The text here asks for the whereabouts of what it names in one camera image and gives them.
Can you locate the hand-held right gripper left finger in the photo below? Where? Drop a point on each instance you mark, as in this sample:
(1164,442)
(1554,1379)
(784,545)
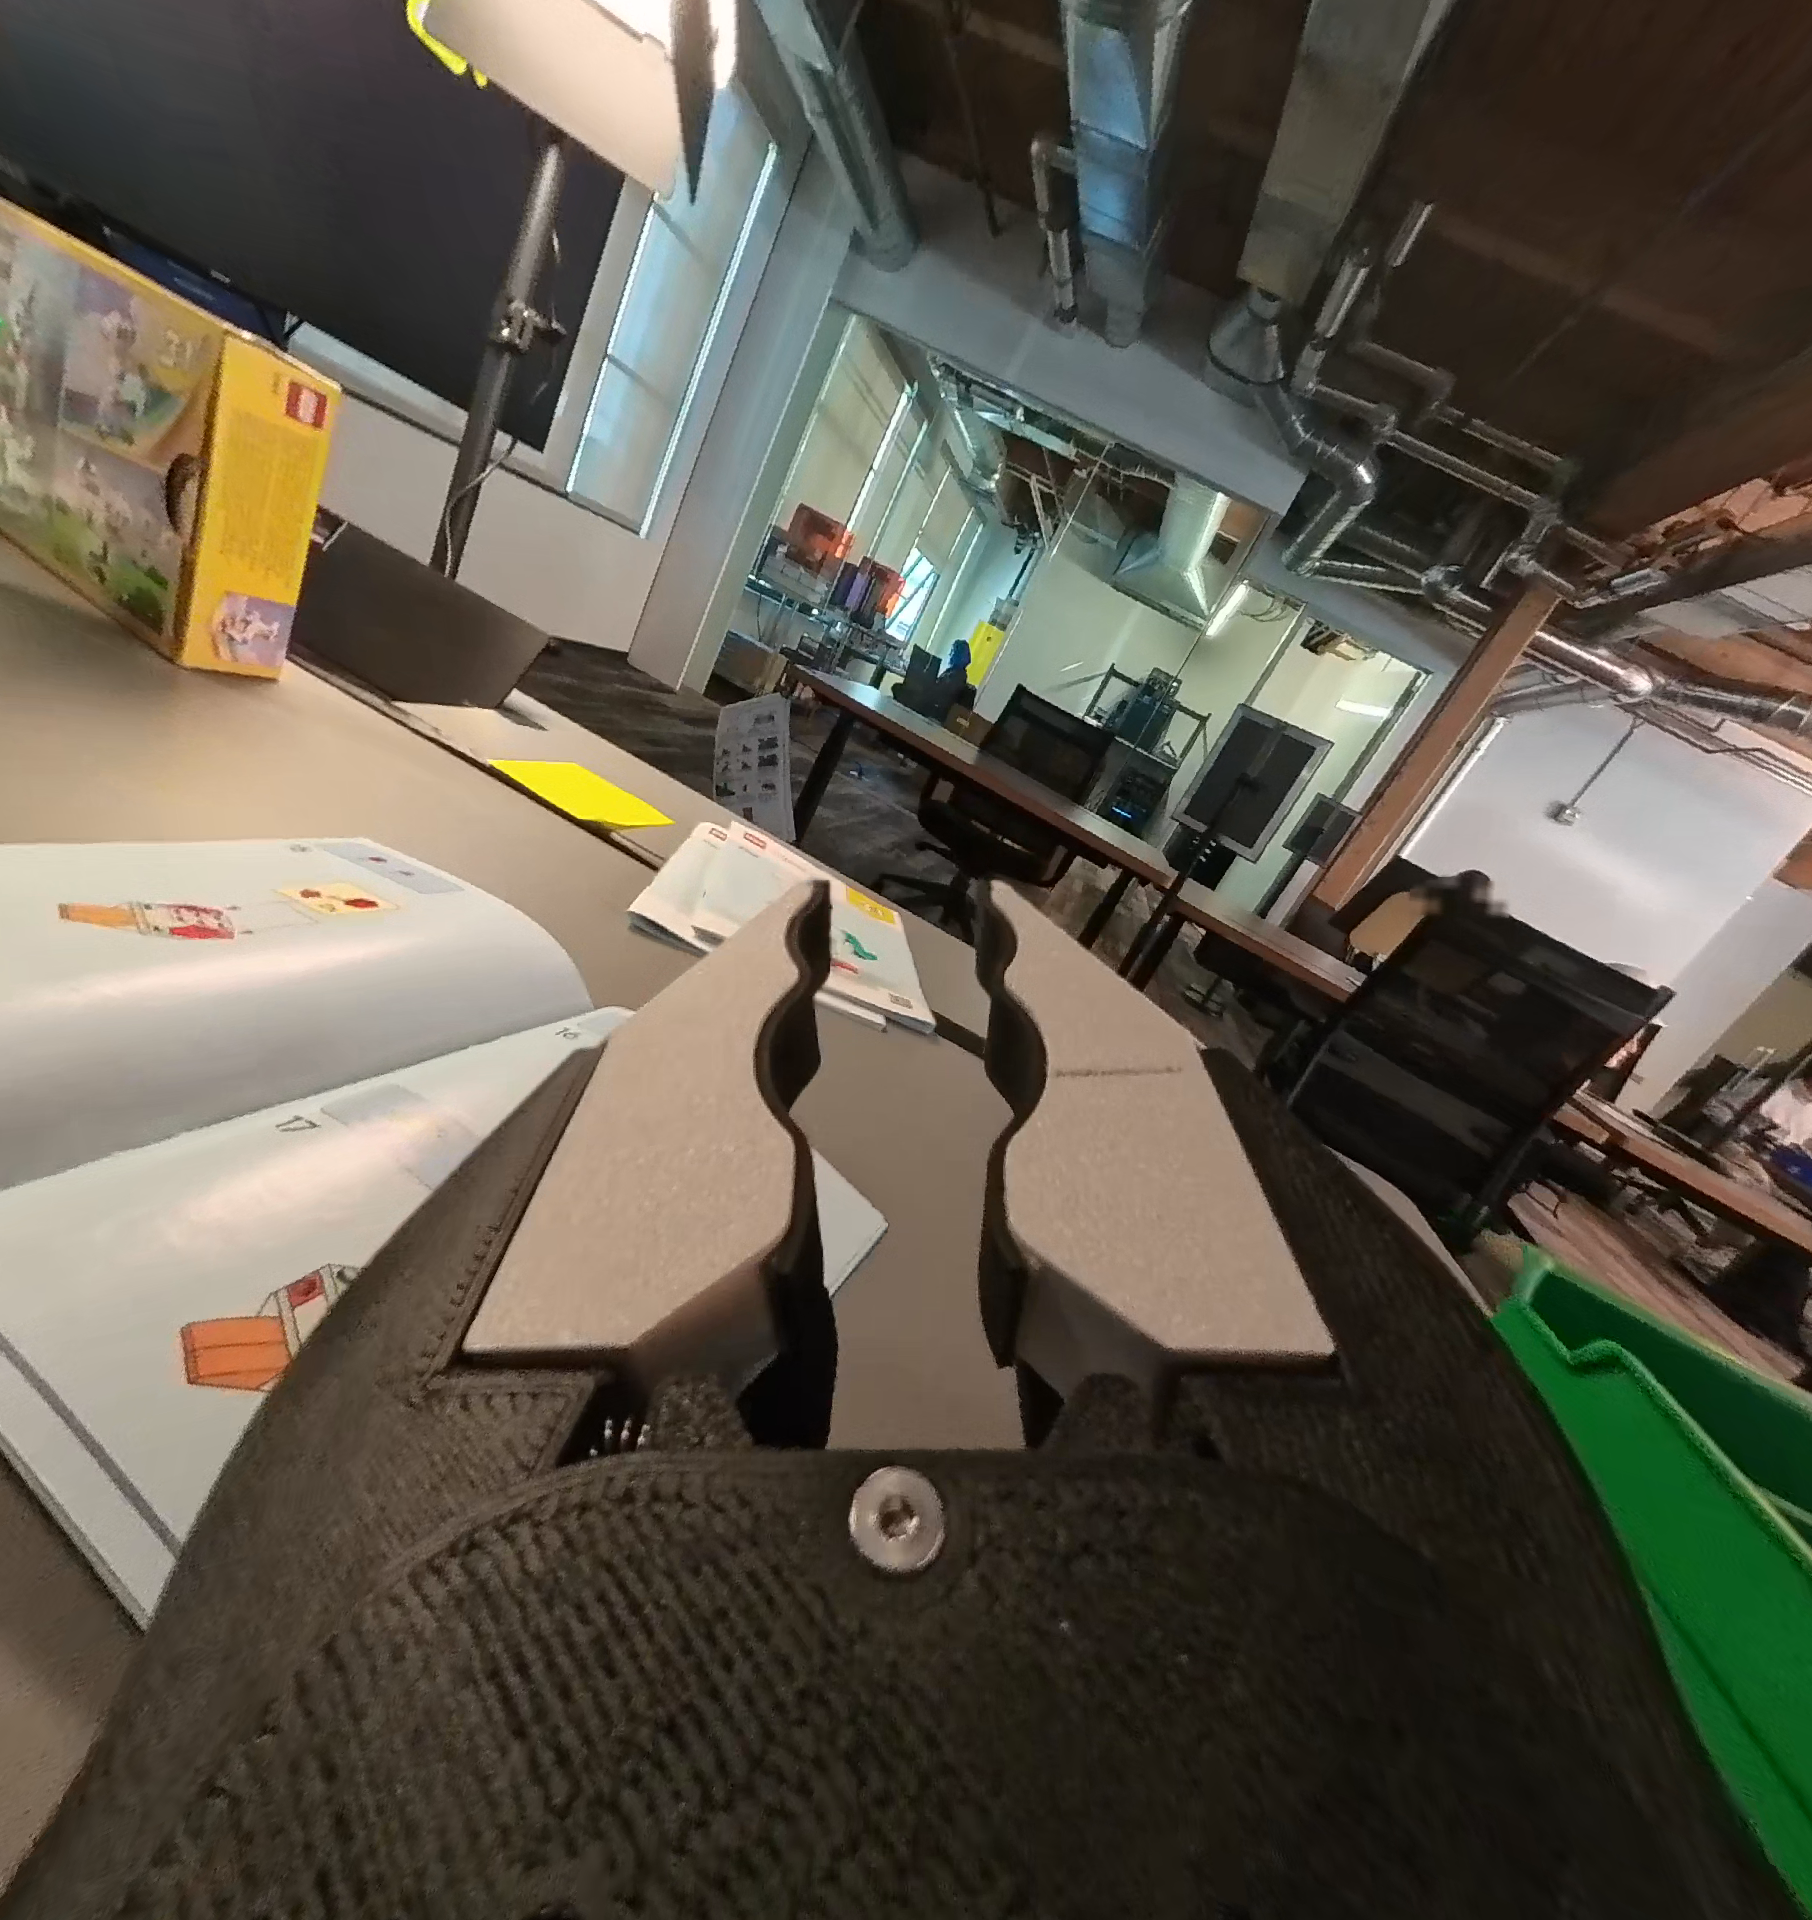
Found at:
(648,1174)

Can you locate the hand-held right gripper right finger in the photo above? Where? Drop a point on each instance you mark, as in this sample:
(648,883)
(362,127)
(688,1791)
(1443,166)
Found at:
(1160,1195)

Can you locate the yellow lego box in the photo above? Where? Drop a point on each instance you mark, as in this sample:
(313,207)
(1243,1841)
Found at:
(92,419)

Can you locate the closed instruction booklet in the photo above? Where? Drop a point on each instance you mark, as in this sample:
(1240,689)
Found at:
(885,975)
(678,898)

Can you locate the black mesh office chair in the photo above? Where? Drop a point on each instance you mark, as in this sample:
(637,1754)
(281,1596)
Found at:
(1473,1050)

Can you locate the yellow paper sheet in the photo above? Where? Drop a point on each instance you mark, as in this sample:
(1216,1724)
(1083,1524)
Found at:
(588,794)

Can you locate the long wooden desk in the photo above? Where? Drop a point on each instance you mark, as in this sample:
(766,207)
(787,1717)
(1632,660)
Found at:
(1054,816)

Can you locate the printed leaflet sign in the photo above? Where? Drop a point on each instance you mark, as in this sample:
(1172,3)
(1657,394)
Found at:
(754,767)

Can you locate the black screen on stand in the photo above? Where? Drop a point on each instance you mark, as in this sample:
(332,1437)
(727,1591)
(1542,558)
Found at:
(1250,779)

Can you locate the open instruction booklet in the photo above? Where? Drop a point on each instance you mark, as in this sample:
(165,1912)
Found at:
(171,1022)

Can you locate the black stand base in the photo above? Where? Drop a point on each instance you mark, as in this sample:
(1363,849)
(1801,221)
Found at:
(411,618)

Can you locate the black light stand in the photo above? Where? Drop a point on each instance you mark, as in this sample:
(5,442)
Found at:
(504,361)

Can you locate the large black monitor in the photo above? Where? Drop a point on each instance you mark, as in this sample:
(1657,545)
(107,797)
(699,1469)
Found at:
(243,179)

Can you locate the white light panel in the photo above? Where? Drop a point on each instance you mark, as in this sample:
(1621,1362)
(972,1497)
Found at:
(578,74)

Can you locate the metal ventilation duct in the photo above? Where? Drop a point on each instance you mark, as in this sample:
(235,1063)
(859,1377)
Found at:
(1135,134)

